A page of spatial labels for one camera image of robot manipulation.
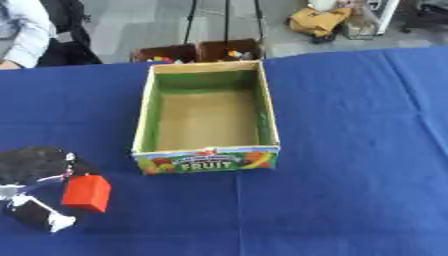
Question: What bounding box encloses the green-lined cardboard box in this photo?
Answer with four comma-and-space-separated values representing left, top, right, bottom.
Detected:
129, 60, 282, 176

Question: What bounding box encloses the person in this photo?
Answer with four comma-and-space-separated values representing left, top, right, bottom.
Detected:
0, 0, 105, 70

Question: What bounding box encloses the red rectangular block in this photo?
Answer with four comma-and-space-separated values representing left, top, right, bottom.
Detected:
59, 174, 112, 214

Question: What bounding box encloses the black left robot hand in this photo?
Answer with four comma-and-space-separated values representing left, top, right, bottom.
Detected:
0, 146, 102, 234

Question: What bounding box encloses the brown bin of toys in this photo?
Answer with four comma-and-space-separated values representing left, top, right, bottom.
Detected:
129, 43, 200, 64
194, 38, 266, 63

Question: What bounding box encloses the yellow bag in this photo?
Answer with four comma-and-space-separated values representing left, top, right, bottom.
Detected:
285, 7, 356, 38

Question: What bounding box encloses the black tripod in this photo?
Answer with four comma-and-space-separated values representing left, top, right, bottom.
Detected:
182, 0, 266, 45

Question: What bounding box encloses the black office chair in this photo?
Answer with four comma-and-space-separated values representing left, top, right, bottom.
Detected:
399, 0, 448, 34

